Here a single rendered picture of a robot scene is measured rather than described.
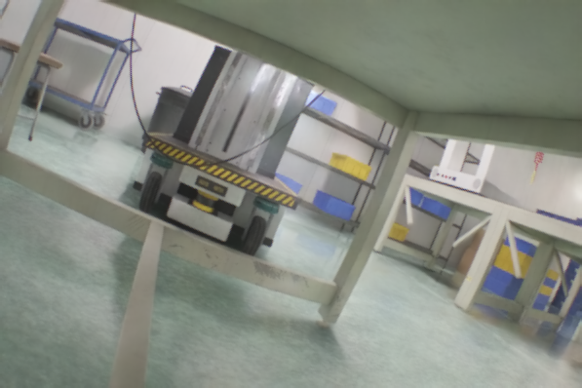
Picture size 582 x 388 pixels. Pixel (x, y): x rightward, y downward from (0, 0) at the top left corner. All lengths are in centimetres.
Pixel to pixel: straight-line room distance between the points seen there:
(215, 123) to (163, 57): 230
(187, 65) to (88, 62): 114
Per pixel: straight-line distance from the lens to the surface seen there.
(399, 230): 429
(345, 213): 396
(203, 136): 185
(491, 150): 302
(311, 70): 113
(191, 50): 410
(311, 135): 423
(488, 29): 59
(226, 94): 186
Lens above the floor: 43
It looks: 2 degrees down
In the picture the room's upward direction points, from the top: 23 degrees clockwise
